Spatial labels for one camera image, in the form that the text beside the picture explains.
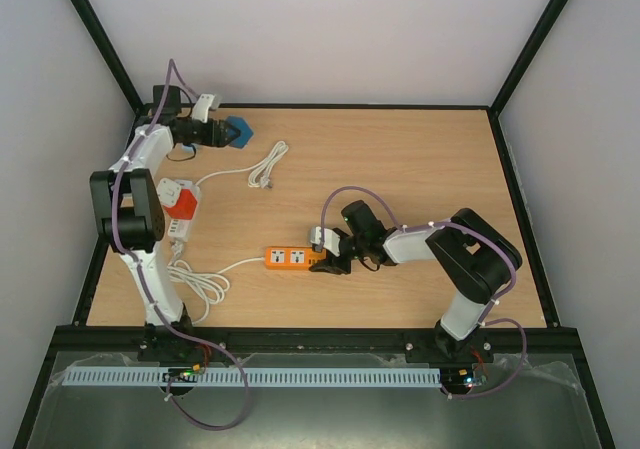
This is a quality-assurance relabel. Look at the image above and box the black mounting rail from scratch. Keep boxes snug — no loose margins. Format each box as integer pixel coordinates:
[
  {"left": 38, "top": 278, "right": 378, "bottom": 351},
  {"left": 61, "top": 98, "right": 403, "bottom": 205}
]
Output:
[{"left": 49, "top": 326, "right": 581, "bottom": 365}]

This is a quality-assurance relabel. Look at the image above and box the white cube adapter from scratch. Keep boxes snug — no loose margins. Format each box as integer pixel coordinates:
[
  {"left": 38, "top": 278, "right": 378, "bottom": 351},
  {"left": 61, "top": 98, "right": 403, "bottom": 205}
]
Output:
[{"left": 156, "top": 178, "right": 182, "bottom": 208}]

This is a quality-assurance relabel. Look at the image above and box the black cage frame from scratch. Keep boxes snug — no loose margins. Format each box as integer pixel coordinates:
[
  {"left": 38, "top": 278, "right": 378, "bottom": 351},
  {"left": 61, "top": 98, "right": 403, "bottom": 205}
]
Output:
[{"left": 9, "top": 0, "right": 617, "bottom": 449}]

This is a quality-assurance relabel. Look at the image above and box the light blue cable duct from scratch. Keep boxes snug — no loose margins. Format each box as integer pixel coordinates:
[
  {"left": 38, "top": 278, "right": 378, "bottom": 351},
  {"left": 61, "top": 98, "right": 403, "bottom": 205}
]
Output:
[{"left": 62, "top": 366, "right": 441, "bottom": 388}]

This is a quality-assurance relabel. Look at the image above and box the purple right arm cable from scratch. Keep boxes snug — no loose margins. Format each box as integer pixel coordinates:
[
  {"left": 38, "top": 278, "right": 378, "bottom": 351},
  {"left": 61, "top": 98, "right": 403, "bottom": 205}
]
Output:
[{"left": 319, "top": 185, "right": 529, "bottom": 401}]

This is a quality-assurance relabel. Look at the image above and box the orange power strip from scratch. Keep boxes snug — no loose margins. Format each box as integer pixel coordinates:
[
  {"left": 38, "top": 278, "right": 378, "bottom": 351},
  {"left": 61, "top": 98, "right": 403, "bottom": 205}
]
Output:
[{"left": 264, "top": 246, "right": 327, "bottom": 271}]

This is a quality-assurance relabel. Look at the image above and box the dark blue cube socket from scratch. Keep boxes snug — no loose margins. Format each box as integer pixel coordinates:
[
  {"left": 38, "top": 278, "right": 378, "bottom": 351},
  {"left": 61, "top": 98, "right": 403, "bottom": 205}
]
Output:
[{"left": 225, "top": 116, "right": 254, "bottom": 149}]

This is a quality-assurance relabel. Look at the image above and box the red cube socket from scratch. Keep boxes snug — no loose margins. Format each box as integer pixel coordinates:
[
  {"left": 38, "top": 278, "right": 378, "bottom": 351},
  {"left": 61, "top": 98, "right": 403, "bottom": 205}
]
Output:
[{"left": 165, "top": 189, "right": 198, "bottom": 220}]

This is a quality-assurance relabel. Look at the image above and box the white power strip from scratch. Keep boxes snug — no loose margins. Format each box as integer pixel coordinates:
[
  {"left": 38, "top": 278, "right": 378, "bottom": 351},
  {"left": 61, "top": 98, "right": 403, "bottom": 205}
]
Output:
[{"left": 167, "top": 184, "right": 202, "bottom": 243}]

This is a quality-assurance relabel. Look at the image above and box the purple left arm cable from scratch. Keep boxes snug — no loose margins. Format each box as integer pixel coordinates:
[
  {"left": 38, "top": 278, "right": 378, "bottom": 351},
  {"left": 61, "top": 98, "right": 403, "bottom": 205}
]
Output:
[{"left": 110, "top": 58, "right": 251, "bottom": 431}]

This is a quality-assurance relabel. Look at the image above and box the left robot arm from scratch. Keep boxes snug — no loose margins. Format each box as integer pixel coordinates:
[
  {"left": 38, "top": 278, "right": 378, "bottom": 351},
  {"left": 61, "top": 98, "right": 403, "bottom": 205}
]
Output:
[{"left": 89, "top": 85, "right": 253, "bottom": 359}]

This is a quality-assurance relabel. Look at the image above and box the white cable of orange strip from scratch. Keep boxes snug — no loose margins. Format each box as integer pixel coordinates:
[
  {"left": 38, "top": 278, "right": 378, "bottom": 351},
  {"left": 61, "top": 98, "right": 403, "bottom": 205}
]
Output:
[{"left": 167, "top": 256, "right": 267, "bottom": 326}]

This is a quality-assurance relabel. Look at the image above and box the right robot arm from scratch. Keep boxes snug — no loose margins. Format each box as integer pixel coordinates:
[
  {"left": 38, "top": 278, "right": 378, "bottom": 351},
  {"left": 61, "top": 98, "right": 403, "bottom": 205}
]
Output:
[{"left": 309, "top": 200, "right": 523, "bottom": 361}]

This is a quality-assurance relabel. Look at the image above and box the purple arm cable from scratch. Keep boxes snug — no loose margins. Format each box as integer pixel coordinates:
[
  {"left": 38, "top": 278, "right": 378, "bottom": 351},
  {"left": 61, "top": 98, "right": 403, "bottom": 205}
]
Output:
[
  {"left": 110, "top": 58, "right": 251, "bottom": 431},
  {"left": 319, "top": 185, "right": 529, "bottom": 401}
]

